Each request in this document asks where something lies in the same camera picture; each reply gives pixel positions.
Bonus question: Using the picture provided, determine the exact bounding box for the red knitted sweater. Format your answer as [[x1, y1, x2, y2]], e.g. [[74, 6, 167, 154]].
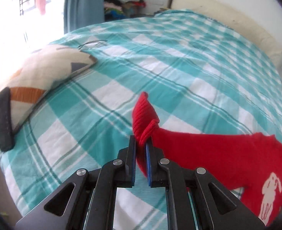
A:
[[132, 91, 282, 227]]

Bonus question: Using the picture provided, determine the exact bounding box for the dark grey rectangular device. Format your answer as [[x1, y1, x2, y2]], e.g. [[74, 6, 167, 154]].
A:
[[0, 87, 15, 152]]

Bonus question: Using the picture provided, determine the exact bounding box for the thin black cable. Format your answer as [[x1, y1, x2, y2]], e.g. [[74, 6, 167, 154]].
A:
[[77, 40, 108, 52]]

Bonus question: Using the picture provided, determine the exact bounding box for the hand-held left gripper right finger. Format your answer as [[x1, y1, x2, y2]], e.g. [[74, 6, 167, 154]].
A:
[[144, 142, 266, 230]]

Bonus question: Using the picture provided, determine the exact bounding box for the cream padded headboard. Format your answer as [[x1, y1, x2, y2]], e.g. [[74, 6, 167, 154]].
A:
[[171, 0, 282, 67]]

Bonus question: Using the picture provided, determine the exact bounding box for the blue curtain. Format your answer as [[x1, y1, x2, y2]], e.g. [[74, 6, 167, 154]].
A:
[[64, 0, 105, 33]]

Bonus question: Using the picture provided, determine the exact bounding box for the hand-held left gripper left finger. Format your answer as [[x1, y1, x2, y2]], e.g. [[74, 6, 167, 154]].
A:
[[15, 135, 137, 230]]

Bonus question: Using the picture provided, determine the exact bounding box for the cream patterned pillow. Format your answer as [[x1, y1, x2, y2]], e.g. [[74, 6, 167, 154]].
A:
[[0, 44, 98, 135]]

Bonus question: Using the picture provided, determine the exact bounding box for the teal checked bed sheet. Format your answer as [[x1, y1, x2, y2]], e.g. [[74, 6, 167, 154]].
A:
[[0, 9, 282, 230]]

